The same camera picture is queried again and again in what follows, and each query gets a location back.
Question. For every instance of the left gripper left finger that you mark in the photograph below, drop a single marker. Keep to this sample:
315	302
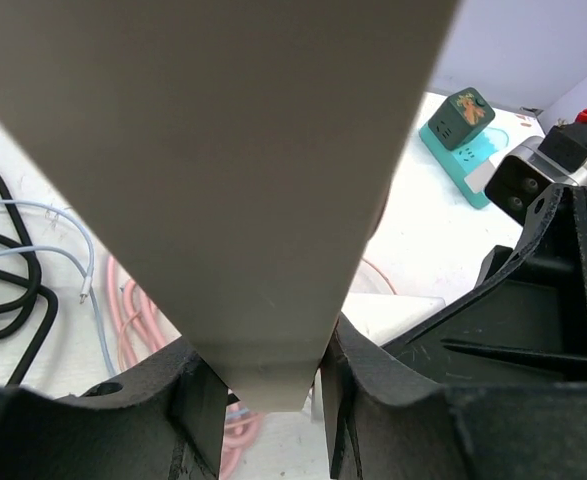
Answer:
162	419

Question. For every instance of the dark green cube socket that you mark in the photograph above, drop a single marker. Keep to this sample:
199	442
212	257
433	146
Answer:
460	118

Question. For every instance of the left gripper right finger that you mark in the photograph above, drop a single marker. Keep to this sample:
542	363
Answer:
384	420

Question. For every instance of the teal triangular power strip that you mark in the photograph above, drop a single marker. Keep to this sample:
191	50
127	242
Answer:
460	162

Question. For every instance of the white plug on teal strip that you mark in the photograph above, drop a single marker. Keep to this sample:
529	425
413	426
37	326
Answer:
478	178

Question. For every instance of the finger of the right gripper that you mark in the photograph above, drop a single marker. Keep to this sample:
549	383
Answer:
525	321

